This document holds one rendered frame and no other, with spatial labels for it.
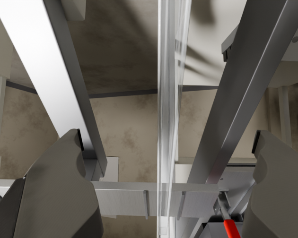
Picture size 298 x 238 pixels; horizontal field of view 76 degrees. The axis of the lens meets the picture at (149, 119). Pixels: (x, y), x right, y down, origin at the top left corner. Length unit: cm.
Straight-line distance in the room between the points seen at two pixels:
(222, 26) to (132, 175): 306
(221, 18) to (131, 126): 299
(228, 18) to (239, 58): 34
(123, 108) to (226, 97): 331
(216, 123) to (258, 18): 13
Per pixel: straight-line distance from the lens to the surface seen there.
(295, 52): 23
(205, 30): 60
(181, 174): 68
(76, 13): 22
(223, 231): 46
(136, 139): 336
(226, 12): 55
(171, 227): 58
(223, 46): 66
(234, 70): 24
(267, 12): 21
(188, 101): 320
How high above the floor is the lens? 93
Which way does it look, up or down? 7 degrees down
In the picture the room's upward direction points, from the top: 179 degrees counter-clockwise
